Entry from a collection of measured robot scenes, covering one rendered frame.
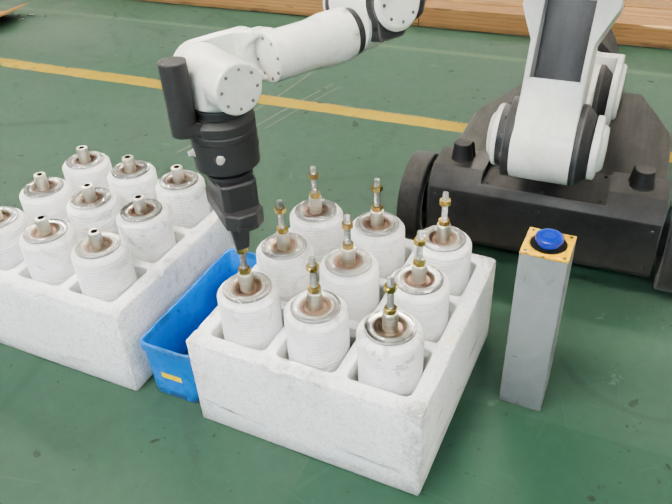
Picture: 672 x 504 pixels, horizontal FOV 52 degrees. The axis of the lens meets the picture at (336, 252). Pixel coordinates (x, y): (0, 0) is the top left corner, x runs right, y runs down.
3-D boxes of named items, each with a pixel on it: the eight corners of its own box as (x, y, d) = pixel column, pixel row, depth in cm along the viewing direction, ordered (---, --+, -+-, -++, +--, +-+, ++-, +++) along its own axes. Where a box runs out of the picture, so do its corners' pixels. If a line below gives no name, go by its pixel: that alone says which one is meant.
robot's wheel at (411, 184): (422, 208, 169) (424, 134, 157) (442, 212, 167) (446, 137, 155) (394, 254, 154) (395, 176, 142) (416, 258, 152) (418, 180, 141)
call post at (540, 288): (508, 372, 123) (529, 227, 105) (548, 383, 121) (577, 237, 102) (498, 400, 118) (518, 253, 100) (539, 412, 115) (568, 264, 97)
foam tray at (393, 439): (307, 285, 146) (300, 214, 135) (488, 334, 131) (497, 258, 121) (202, 417, 118) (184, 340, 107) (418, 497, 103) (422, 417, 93)
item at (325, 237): (355, 282, 135) (352, 204, 124) (331, 311, 128) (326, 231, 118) (312, 269, 139) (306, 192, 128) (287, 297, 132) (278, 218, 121)
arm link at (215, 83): (235, 113, 96) (223, 32, 89) (277, 139, 88) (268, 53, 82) (160, 138, 90) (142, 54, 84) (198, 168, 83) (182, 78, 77)
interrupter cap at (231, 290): (214, 285, 107) (214, 282, 107) (258, 268, 110) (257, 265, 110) (235, 311, 102) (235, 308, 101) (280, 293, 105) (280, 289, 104)
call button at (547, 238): (537, 236, 103) (539, 225, 102) (564, 242, 102) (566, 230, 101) (531, 250, 101) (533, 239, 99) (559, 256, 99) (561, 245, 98)
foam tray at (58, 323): (108, 233, 166) (89, 167, 155) (248, 269, 151) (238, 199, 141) (-20, 336, 137) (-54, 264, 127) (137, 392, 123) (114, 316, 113)
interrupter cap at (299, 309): (332, 329, 98) (331, 326, 97) (282, 320, 100) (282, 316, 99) (347, 296, 103) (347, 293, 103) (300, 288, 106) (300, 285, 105)
